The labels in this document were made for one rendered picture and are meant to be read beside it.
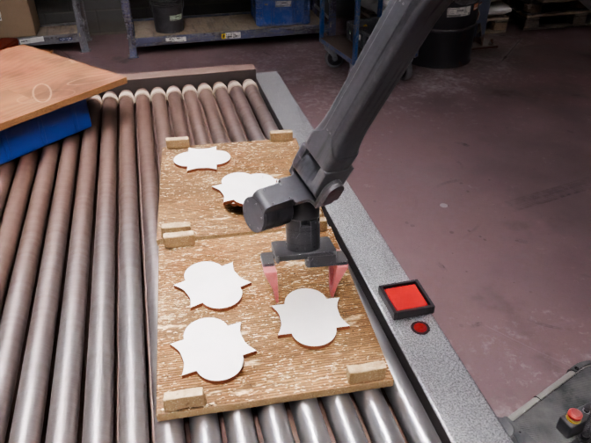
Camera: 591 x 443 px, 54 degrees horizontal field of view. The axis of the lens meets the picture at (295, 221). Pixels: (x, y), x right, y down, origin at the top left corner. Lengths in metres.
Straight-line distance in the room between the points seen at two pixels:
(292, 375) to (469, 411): 0.26
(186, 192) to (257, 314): 0.44
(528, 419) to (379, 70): 1.30
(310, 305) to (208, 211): 0.37
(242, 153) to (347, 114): 0.71
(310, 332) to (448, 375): 0.22
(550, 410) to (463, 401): 0.97
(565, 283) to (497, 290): 0.31
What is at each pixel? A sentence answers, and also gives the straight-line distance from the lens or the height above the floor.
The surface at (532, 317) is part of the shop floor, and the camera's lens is 2.52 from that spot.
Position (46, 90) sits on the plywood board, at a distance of 1.70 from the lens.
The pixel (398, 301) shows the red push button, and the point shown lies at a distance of 1.04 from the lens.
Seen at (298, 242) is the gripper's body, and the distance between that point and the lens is 0.94.
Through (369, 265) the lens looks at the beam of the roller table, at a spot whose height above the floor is 0.92.
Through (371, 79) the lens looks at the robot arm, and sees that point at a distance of 0.76.
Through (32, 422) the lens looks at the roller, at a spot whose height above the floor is 0.92.
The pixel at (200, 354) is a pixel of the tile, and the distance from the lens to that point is 0.93.
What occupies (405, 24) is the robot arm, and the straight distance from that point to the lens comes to 0.72.
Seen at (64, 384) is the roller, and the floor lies 0.92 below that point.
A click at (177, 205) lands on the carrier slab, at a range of 1.29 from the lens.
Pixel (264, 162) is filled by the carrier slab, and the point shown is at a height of 0.94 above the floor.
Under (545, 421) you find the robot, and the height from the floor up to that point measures 0.24.
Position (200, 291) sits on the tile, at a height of 0.94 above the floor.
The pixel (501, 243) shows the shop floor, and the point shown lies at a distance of 2.89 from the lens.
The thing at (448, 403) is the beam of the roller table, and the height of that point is 0.92.
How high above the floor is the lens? 1.62
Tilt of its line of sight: 34 degrees down
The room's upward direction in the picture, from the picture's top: straight up
